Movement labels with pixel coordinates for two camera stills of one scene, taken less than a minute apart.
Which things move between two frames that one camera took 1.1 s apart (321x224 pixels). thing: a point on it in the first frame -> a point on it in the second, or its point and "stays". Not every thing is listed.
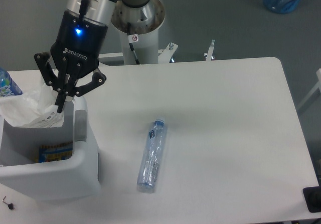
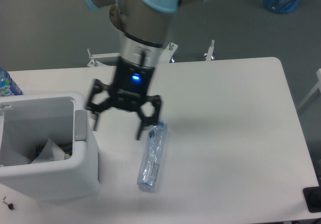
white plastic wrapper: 36,108 -> 50,152
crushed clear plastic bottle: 148,171 stays
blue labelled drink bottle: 8,86 stays
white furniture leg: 318,85 stays
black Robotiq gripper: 82,40 -> 132,83
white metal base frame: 164,55 stays
